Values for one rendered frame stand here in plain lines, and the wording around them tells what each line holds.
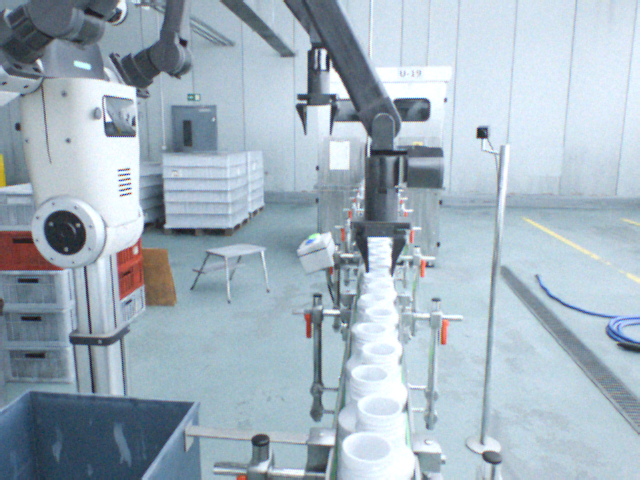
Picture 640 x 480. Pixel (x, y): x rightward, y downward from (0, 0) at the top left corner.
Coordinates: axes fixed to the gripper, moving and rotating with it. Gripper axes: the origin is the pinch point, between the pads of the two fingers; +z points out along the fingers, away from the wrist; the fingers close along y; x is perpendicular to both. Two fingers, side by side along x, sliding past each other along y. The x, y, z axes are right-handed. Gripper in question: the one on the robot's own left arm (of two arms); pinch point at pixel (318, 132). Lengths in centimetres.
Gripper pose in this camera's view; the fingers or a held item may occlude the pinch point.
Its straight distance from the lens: 132.4
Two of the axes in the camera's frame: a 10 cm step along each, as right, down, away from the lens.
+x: -1.3, 1.8, -9.7
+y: -9.9, -0.3, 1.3
